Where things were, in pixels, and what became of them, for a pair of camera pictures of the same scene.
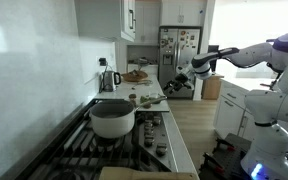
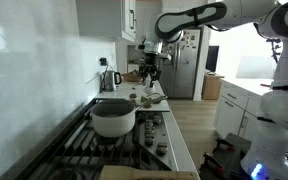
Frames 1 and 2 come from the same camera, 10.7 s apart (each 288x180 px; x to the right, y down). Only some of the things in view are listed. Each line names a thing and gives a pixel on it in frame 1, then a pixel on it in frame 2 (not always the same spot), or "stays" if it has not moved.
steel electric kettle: x=108 y=81 stays
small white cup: x=154 y=95 -> x=148 y=88
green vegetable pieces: x=143 y=99 stays
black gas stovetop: x=80 y=153 stays
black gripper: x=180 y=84 -> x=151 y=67
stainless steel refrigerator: x=177 y=46 stays
